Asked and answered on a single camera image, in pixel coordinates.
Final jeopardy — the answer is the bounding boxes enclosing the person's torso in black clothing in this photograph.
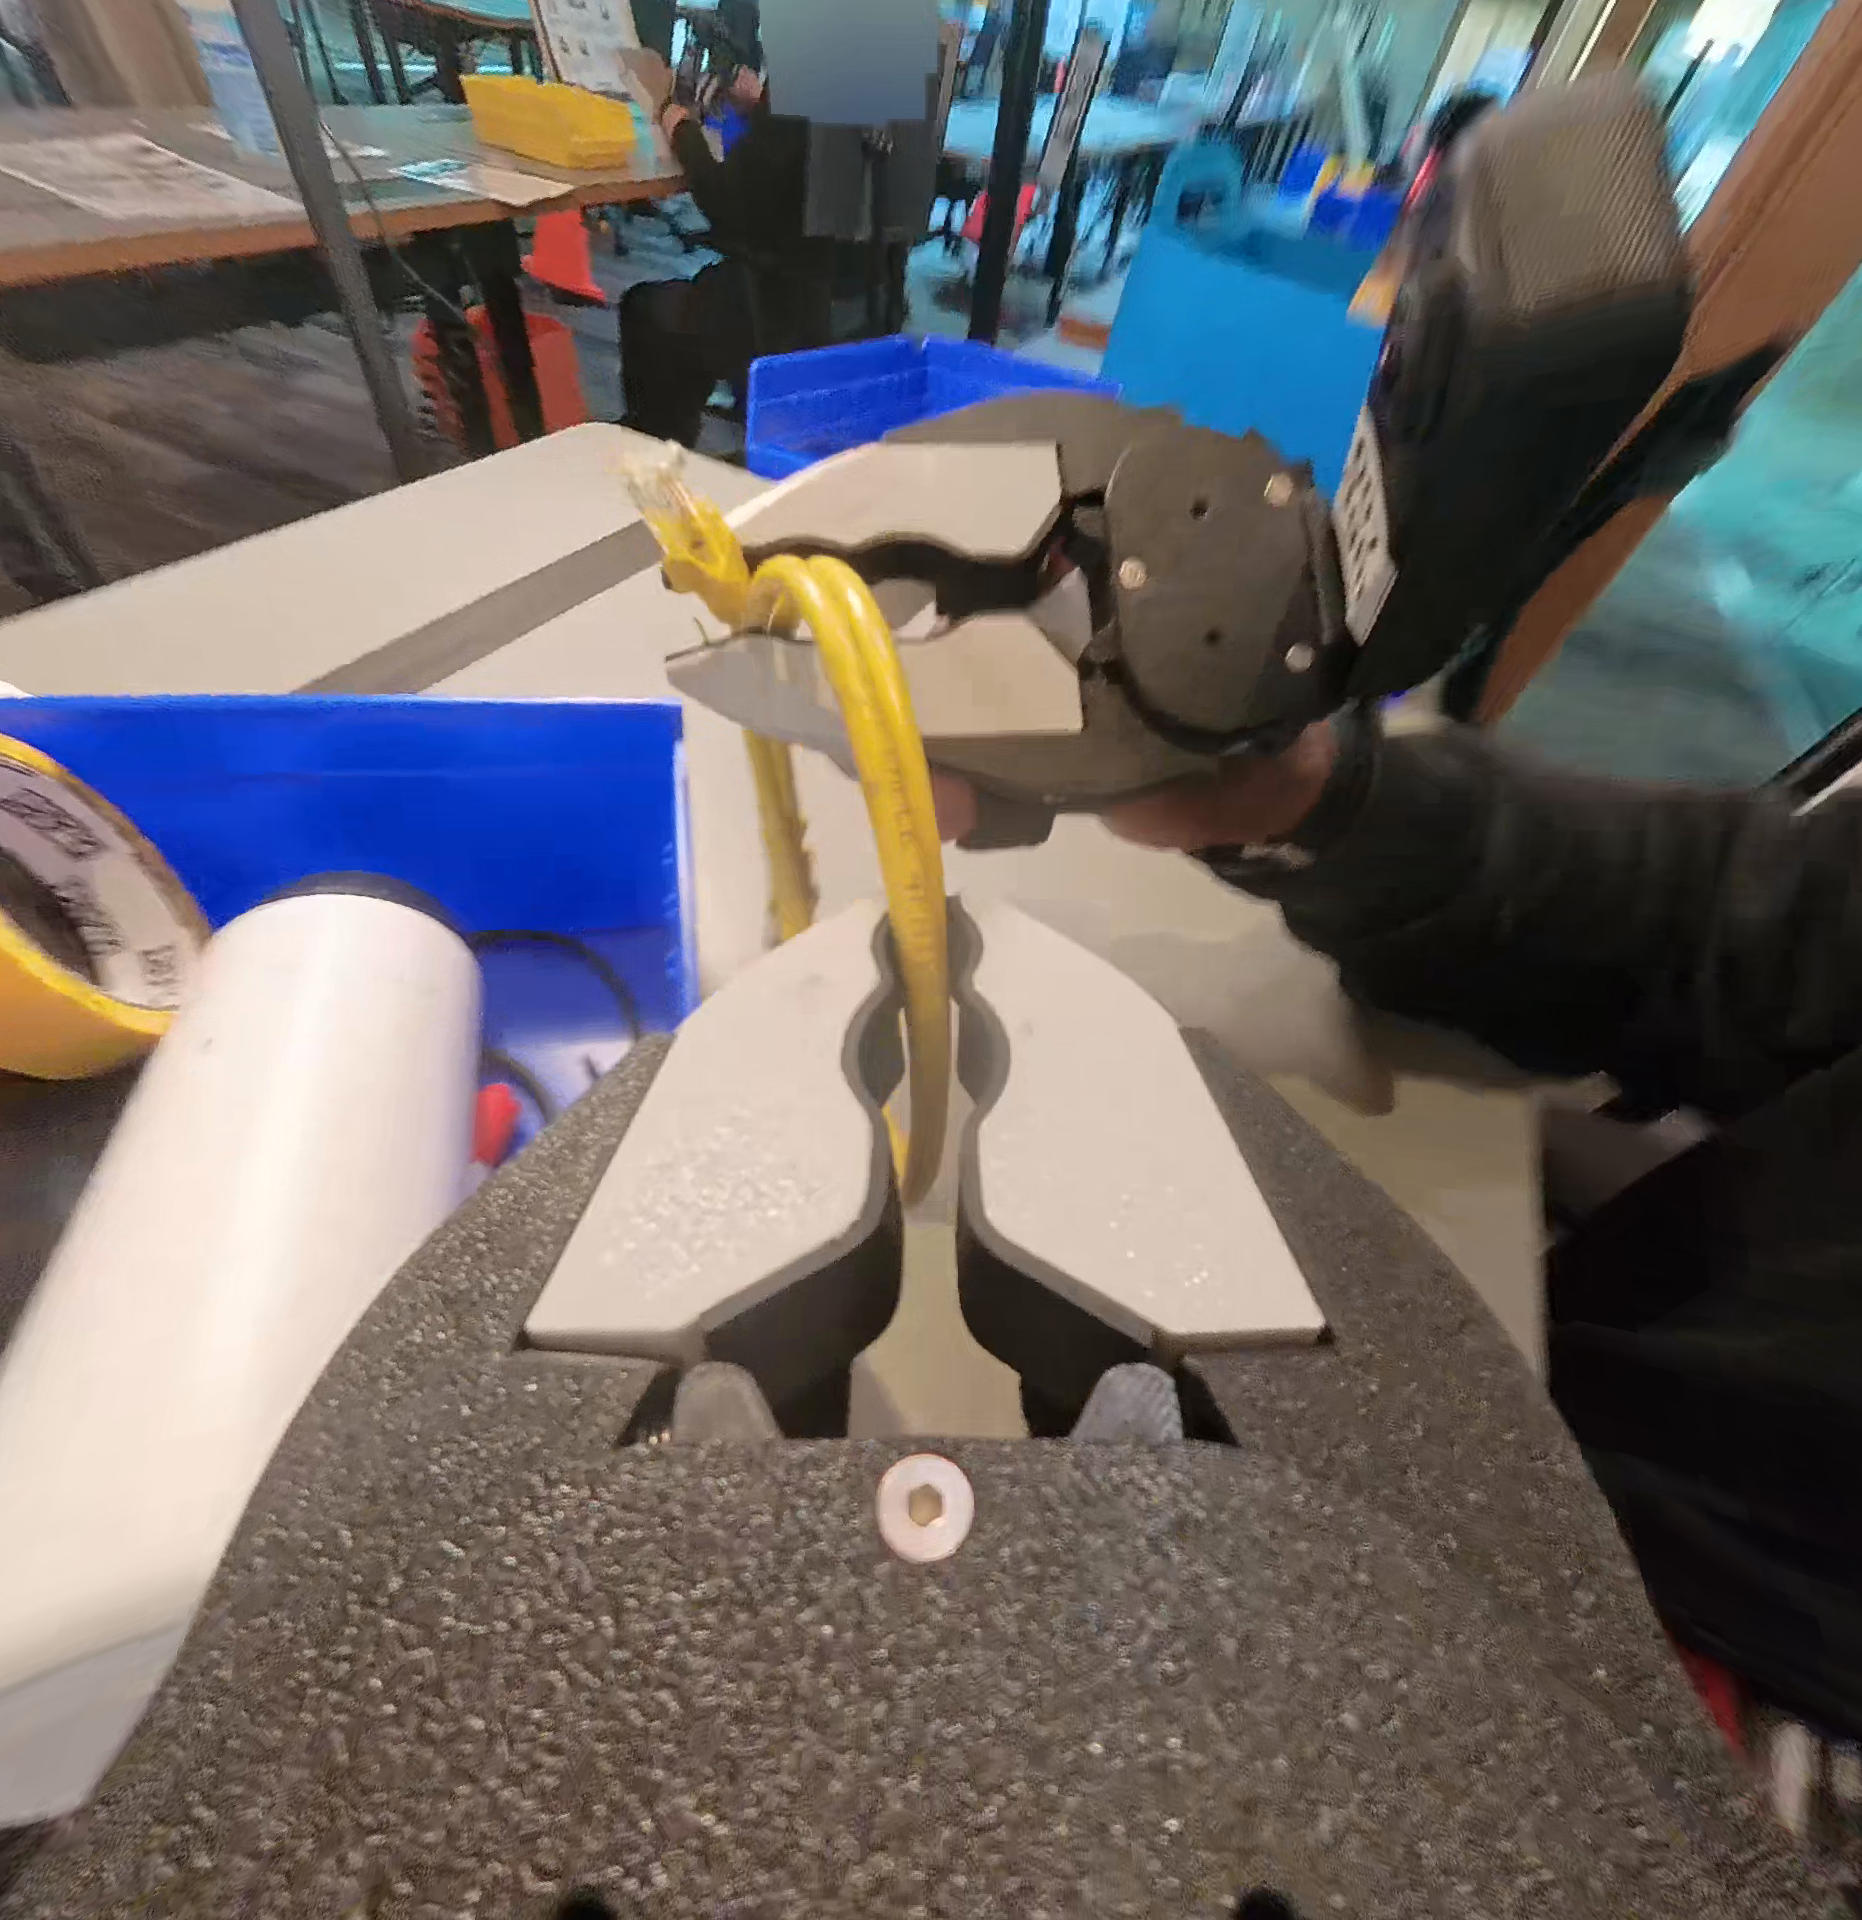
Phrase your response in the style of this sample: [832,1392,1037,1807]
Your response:
[1539,1035,1862,1758]

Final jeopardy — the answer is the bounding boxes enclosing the grey metal pole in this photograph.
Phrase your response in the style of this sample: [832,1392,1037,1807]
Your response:
[228,0,428,486]

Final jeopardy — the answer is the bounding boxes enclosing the white bottle with black lid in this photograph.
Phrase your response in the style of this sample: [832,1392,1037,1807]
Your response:
[0,874,486,1831]

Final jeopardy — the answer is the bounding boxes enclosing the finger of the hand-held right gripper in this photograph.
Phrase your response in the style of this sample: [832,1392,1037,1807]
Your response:
[665,607,1094,783]
[724,438,1081,572]

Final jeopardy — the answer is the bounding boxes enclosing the yellow plastic bin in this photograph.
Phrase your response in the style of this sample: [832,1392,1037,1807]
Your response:
[461,72,641,173]

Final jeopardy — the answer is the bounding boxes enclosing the black metal pole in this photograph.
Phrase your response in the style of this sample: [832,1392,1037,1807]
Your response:
[964,0,1056,350]

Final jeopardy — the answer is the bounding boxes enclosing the yellow tape roll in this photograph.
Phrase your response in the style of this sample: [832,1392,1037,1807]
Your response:
[0,723,215,1083]

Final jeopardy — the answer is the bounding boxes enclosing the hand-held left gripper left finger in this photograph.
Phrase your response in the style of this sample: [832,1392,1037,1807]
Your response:
[520,897,911,1405]

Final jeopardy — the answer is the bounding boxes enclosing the blue plastic bin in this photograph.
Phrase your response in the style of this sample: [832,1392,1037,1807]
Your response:
[742,333,1126,483]
[0,695,704,1202]

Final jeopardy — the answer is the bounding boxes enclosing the orange traffic cone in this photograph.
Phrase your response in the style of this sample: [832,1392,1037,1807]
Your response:
[518,206,617,311]

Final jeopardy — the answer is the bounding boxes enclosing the long wooden table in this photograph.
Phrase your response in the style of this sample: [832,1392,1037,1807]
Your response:
[0,102,690,295]

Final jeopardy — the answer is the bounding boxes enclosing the thin black cable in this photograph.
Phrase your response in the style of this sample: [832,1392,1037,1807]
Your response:
[463,927,652,1120]

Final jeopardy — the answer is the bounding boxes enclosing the large blue container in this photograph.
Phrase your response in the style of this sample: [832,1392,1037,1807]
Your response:
[1096,143,1399,499]

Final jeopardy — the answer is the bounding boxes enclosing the papers on table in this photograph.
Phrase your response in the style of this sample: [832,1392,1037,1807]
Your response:
[0,133,262,224]

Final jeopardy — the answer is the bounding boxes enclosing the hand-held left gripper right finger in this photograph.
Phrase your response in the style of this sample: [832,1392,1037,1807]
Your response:
[952,897,1334,1411]

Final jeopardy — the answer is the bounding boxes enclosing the white instruction sign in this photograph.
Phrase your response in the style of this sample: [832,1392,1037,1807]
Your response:
[530,0,644,96]

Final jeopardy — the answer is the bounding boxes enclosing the person's right forearm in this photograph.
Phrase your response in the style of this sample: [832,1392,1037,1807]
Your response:
[1192,704,1862,1128]

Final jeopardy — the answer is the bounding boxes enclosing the person's right hand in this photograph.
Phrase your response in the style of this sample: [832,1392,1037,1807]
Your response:
[930,720,1343,861]

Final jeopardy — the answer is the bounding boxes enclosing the yellow network cable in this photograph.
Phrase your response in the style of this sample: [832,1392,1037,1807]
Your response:
[617,438,967,1207]

